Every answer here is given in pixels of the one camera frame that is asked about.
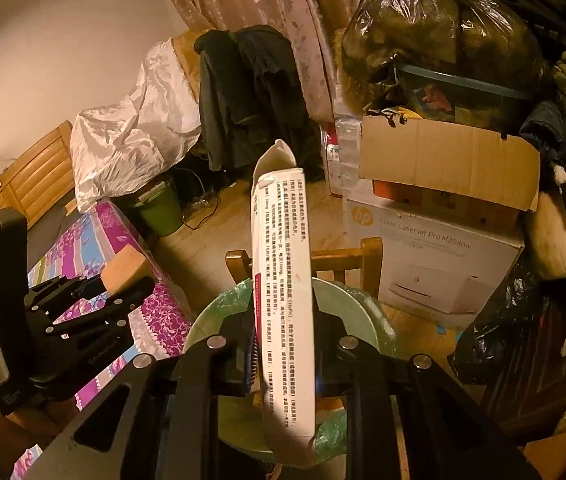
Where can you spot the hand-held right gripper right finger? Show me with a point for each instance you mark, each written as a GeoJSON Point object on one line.
{"type": "Point", "coordinates": [330, 320]}

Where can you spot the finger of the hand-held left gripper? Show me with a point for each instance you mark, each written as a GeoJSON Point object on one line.
{"type": "Point", "coordinates": [128, 292]}
{"type": "Point", "coordinates": [70, 287]}

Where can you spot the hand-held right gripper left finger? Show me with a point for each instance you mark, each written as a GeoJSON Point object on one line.
{"type": "Point", "coordinates": [251, 360]}

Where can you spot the bin with green liner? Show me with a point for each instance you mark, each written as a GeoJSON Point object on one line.
{"type": "Point", "coordinates": [358, 310]}

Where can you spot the white printed long box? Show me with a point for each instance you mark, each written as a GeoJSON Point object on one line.
{"type": "Point", "coordinates": [283, 285]}

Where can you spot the person's left forearm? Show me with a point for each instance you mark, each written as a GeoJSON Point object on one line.
{"type": "Point", "coordinates": [18, 425]}

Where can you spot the floral striped bed sheet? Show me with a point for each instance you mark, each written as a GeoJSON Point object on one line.
{"type": "Point", "coordinates": [128, 240]}

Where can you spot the grey mattress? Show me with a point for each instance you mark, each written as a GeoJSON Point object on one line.
{"type": "Point", "coordinates": [55, 230]}

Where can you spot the wooden chair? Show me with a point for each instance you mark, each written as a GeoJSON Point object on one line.
{"type": "Point", "coordinates": [348, 260]}

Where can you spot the green bucket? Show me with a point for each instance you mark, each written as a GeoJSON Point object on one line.
{"type": "Point", "coordinates": [160, 210]}

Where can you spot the wooden headboard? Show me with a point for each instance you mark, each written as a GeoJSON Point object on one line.
{"type": "Point", "coordinates": [28, 185]}

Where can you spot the white printer carton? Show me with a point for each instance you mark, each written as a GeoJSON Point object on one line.
{"type": "Point", "coordinates": [428, 265]}

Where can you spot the white and red carton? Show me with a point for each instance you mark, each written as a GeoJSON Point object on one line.
{"type": "Point", "coordinates": [340, 155]}

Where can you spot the large white satin quilt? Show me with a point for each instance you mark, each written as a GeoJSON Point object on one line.
{"type": "Point", "coordinates": [133, 125]}

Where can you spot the black plastic bag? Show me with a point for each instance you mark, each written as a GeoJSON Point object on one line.
{"type": "Point", "coordinates": [508, 330]}

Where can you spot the open brown cardboard box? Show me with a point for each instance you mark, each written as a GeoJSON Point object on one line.
{"type": "Point", "coordinates": [448, 160]}

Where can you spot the dark jacket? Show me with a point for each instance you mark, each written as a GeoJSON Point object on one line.
{"type": "Point", "coordinates": [253, 100]}

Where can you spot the cream cushion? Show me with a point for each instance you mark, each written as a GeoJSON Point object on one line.
{"type": "Point", "coordinates": [563, 240]}

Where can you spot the blue rimmed storage bin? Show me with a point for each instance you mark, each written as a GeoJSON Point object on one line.
{"type": "Point", "coordinates": [463, 95]}

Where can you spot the full translucent garbage bag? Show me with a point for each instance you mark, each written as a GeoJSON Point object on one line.
{"type": "Point", "coordinates": [433, 25]}

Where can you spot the floral pink curtain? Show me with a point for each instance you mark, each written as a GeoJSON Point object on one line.
{"type": "Point", "coordinates": [283, 0]}

